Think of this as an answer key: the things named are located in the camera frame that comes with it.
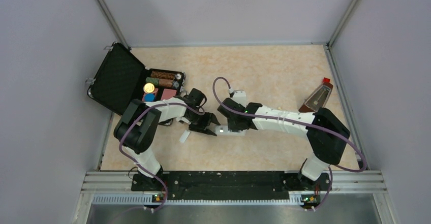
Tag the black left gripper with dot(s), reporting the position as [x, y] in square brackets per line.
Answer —
[209, 118]

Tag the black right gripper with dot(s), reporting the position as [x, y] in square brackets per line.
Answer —
[233, 126]

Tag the white remote control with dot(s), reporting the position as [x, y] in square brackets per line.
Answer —
[223, 130]

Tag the white battery cover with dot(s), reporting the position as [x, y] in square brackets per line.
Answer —
[184, 136]

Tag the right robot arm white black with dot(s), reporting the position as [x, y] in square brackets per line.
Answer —
[325, 133]

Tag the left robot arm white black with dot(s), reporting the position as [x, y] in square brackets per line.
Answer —
[138, 125]

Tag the red card deck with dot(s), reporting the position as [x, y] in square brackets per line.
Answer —
[168, 93]

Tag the blue dealer chip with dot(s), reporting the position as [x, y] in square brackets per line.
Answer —
[149, 97]

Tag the yellow big blind chip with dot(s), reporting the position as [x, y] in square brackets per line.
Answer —
[149, 88]

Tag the brown poker chip stack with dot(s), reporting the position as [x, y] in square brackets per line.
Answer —
[163, 75]

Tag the brown wooden metronome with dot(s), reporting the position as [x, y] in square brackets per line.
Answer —
[318, 98]

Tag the black poker chip case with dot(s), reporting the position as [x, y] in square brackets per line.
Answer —
[121, 78]

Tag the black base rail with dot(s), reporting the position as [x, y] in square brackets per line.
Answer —
[229, 185]

